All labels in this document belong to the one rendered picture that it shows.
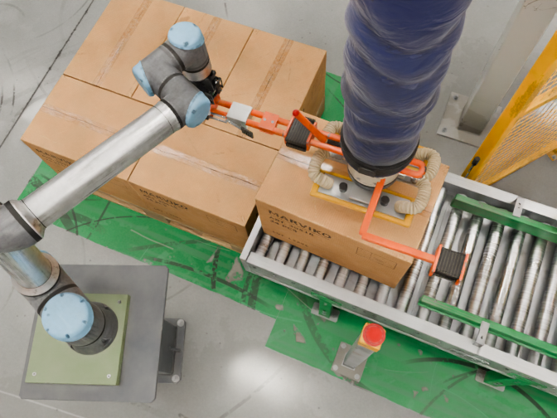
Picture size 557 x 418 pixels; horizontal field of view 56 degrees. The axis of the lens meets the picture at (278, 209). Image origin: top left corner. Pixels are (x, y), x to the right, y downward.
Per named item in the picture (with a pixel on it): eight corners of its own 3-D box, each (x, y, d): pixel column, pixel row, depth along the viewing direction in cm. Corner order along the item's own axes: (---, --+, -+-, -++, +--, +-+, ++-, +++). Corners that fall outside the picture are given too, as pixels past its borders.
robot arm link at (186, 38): (157, 33, 139) (186, 11, 141) (169, 61, 150) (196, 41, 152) (180, 53, 136) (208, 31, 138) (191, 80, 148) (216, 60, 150)
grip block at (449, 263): (465, 258, 150) (469, 253, 146) (457, 285, 148) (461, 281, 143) (436, 249, 152) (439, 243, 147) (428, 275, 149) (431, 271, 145)
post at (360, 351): (358, 357, 257) (386, 330, 164) (354, 371, 255) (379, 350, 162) (346, 352, 258) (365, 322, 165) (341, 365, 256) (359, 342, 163)
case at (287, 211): (427, 206, 225) (450, 166, 188) (394, 289, 213) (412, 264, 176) (300, 156, 237) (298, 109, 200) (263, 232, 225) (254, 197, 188)
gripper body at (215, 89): (214, 107, 164) (206, 85, 152) (190, 99, 165) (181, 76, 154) (224, 87, 166) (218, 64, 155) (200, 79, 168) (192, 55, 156)
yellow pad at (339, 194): (418, 201, 169) (420, 195, 164) (409, 229, 166) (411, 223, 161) (319, 169, 176) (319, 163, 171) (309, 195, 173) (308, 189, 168)
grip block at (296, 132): (318, 128, 170) (317, 119, 165) (307, 153, 167) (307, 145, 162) (294, 121, 172) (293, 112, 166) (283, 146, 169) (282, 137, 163)
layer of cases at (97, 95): (324, 95, 295) (326, 50, 258) (254, 251, 265) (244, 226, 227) (142, 36, 317) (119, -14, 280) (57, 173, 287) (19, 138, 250)
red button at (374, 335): (386, 329, 164) (389, 328, 160) (380, 351, 162) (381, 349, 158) (365, 321, 165) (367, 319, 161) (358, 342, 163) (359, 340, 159)
